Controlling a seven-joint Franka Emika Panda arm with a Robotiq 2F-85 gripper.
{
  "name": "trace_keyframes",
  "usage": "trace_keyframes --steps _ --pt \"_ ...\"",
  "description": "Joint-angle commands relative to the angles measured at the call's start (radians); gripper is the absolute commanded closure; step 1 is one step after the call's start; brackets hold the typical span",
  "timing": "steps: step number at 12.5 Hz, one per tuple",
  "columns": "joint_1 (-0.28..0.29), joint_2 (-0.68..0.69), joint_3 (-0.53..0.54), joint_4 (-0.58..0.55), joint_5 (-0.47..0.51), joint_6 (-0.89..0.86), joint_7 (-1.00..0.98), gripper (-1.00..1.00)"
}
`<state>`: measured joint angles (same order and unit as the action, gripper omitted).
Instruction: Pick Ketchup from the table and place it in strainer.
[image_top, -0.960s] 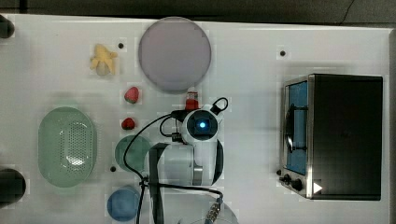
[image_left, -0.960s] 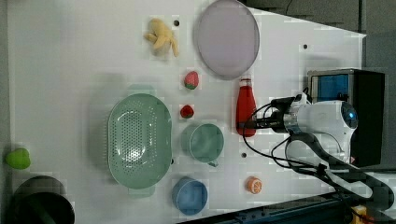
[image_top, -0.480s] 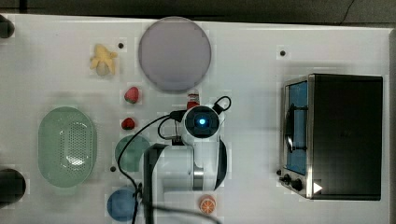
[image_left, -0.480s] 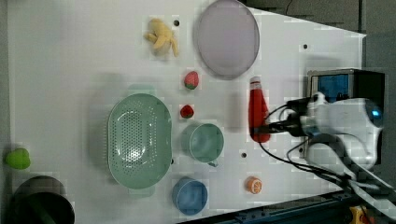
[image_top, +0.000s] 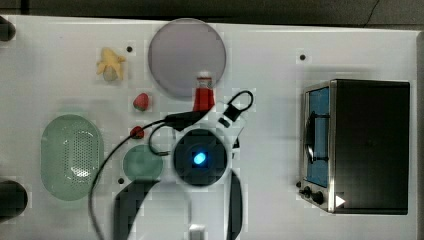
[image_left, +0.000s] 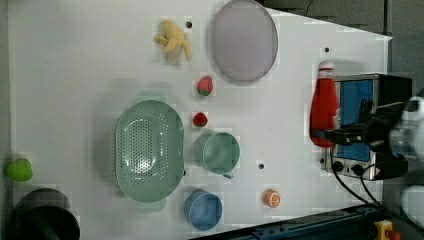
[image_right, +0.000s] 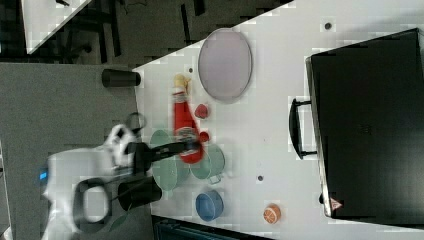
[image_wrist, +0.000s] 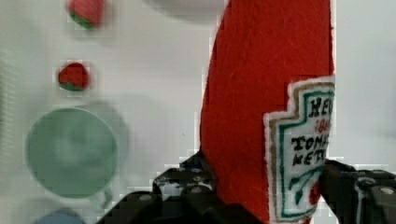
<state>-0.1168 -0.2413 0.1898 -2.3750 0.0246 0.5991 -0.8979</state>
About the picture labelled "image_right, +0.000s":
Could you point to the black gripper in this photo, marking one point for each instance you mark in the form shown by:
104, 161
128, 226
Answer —
142, 154

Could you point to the red ketchup bottle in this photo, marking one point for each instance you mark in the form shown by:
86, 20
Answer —
185, 128

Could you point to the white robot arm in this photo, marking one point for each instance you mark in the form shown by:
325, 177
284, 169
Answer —
70, 174

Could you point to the red tomato toy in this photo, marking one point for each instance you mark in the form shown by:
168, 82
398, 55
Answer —
204, 136

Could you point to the green mug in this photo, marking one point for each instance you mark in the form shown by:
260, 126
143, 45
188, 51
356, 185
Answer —
211, 166

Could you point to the red strawberry toy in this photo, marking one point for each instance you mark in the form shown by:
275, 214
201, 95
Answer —
201, 111

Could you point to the blue bowl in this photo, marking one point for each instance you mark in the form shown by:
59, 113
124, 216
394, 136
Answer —
209, 205

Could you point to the peeled banana toy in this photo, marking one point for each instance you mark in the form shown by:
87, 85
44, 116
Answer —
181, 82

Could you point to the lilac round plate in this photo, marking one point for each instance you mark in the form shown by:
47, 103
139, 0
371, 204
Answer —
225, 65

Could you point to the orange slice toy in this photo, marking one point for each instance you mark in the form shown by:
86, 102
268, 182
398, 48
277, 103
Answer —
272, 214

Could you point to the black toaster oven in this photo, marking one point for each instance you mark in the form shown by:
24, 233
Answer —
367, 110

